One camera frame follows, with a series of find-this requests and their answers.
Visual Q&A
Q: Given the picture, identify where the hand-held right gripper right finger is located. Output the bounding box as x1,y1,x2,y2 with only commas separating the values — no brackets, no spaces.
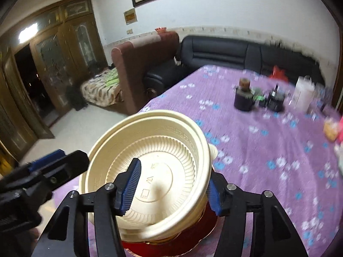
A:
206,174,308,257

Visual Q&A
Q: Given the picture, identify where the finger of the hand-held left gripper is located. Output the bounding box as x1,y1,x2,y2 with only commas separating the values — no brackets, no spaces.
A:
32,151,90,193
27,149,67,172

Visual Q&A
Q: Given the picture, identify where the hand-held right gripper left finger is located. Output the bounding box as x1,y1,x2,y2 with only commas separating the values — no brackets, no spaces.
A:
33,157,142,257

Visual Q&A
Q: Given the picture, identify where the red plate with round sticker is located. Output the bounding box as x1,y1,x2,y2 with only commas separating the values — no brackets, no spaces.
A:
145,201,218,245

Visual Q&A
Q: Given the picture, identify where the plain red plate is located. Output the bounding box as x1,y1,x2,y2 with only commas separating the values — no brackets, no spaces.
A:
122,239,193,257

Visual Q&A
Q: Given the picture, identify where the black bag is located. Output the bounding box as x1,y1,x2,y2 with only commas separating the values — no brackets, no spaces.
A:
66,86,87,111

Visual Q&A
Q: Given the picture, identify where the purple floral tablecloth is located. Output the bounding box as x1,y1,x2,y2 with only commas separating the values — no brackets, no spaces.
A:
52,64,343,257

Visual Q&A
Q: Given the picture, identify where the leaf-patterned blanket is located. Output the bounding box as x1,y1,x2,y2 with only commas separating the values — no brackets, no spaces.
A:
80,68,125,107

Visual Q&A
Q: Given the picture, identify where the wooden glass-panel door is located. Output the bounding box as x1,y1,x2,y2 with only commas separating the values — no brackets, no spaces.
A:
0,0,109,164

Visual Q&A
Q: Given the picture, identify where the green cloth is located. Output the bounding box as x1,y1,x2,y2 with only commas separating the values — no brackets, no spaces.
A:
103,68,119,87

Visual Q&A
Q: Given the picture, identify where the black cylinder container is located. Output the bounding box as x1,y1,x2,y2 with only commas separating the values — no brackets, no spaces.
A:
234,87,254,112

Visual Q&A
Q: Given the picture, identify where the small black device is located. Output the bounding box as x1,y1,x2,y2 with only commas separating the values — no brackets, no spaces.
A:
266,84,285,112

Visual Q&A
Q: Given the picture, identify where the brown sofa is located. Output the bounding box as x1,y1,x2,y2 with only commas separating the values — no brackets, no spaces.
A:
111,31,180,115

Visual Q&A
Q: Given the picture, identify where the orange yellow small object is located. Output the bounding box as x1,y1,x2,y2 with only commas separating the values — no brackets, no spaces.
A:
324,119,339,141

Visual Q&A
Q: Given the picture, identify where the white plastic jar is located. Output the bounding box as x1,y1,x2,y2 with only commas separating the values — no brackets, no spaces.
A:
293,76,315,112

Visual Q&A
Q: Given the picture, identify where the red bag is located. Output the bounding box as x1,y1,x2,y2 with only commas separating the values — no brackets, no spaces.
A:
269,66,289,83

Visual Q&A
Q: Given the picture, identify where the black leather sofa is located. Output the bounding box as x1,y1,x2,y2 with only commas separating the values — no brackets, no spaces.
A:
143,35,326,98

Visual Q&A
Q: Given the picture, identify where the yellow wall poster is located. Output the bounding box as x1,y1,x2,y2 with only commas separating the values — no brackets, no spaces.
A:
124,9,138,25

